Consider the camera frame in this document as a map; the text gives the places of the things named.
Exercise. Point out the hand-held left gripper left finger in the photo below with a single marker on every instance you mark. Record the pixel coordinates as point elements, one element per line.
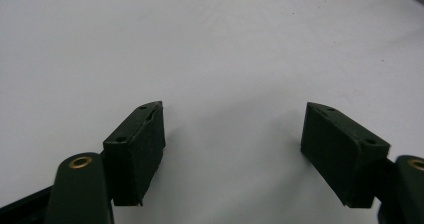
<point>133,157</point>

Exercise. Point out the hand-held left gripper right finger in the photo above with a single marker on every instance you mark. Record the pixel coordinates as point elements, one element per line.
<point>340,150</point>

